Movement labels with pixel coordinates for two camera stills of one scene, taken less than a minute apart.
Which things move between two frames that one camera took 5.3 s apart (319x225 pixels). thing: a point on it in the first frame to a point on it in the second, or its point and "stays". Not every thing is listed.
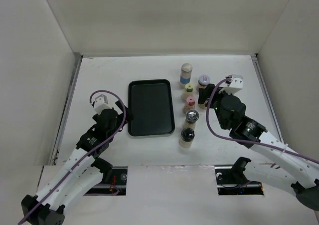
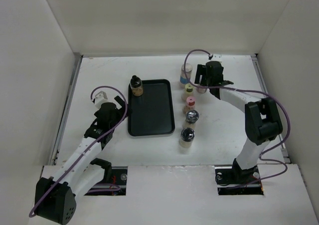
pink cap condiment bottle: x=190 y=102 stays
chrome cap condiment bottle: x=192 y=116 stays
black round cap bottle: x=187 y=135 stays
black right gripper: x=204 y=93 to x=202 y=70
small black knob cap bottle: x=202 y=106 to x=136 y=86
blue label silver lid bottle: x=185 y=73 stays
